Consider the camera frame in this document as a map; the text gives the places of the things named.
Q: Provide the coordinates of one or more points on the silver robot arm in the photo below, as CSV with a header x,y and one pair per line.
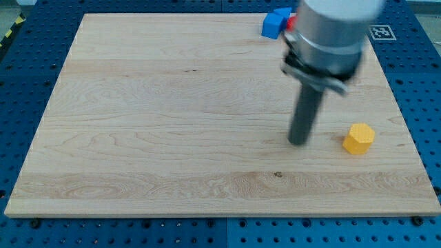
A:
x,y
326,44

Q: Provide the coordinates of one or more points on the yellow hexagon block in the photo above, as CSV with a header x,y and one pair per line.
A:
x,y
359,139

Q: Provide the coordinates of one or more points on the wooden board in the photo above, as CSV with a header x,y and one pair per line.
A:
x,y
186,115

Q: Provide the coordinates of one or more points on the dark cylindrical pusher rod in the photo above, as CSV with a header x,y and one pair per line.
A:
x,y
307,107

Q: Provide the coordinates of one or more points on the blue cube block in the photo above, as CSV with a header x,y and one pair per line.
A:
x,y
273,25

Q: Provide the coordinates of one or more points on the red block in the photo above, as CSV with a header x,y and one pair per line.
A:
x,y
291,23

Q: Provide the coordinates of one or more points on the blue block behind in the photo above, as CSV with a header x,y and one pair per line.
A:
x,y
283,12

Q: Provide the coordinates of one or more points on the fiducial marker tag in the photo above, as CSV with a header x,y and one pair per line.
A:
x,y
381,33

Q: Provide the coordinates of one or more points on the yellow black hazard tape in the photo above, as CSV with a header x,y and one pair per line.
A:
x,y
13,31

